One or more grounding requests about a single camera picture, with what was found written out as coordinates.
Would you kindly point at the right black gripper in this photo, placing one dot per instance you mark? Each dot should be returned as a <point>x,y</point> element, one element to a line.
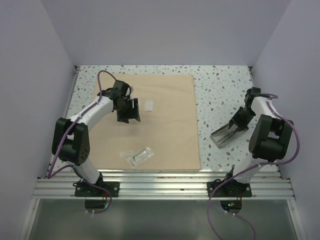
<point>241,125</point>

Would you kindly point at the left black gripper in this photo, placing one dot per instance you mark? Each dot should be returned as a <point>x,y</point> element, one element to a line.
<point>132,113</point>

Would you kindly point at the metal instrument tray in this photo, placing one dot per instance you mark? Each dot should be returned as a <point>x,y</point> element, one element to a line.
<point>218,134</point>

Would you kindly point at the steel straight forceps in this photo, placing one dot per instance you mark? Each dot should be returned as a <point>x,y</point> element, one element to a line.
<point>226,138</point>

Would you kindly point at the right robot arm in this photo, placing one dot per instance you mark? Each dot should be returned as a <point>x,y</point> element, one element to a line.
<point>269,141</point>

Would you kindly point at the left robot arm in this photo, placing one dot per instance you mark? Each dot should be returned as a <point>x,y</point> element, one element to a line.
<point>71,141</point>

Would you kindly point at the small clear sachet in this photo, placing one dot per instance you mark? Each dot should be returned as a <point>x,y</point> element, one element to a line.
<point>126,153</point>

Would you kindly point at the green suture packet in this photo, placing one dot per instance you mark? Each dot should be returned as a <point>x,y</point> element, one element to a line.
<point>140,157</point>

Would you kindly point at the beige cloth mat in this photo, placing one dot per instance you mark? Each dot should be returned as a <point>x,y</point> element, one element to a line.
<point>170,130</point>

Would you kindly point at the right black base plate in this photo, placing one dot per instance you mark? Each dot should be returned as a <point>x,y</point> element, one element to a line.
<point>231,189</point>

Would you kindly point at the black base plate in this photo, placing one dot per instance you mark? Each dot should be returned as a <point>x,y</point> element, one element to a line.
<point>231,189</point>
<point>103,189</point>

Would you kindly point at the aluminium frame rail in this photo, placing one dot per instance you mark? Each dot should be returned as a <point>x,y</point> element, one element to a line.
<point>165,185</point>

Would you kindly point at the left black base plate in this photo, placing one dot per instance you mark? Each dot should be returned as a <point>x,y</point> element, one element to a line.
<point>103,189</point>

